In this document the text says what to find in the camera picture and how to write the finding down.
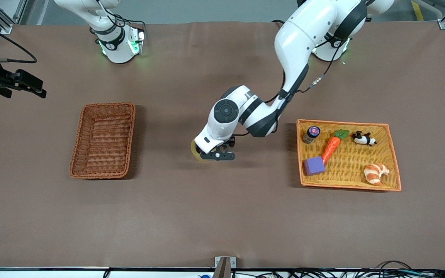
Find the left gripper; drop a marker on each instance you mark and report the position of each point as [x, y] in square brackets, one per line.
[230, 144]

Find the clear yellowish tape roll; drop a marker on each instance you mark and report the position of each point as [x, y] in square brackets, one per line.
[195, 153]

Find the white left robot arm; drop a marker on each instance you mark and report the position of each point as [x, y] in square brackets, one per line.
[307, 38]

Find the grey arm base connector box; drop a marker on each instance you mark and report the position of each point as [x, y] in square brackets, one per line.
[140, 38]

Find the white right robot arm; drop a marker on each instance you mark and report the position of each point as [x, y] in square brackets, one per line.
[116, 50]

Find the brown wicker basket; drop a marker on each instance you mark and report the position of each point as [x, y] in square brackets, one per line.
[102, 143]

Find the yellow wicker basket orange rim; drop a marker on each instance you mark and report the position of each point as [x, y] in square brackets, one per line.
[350, 170]

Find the brown table cloth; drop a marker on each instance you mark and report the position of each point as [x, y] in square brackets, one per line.
[222, 216]

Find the small bottle blue cap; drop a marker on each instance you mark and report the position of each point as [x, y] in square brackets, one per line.
[311, 134]

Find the purple foam cube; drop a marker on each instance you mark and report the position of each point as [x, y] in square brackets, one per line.
[314, 166]

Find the toy carrot green leaves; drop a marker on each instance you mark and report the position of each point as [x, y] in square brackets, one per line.
[331, 146]

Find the toy panda figurine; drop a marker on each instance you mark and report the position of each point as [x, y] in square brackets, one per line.
[361, 139]

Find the toy croissant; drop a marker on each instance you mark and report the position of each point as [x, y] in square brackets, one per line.
[375, 173]

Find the metal mounting bracket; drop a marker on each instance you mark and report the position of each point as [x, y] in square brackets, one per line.
[219, 262]

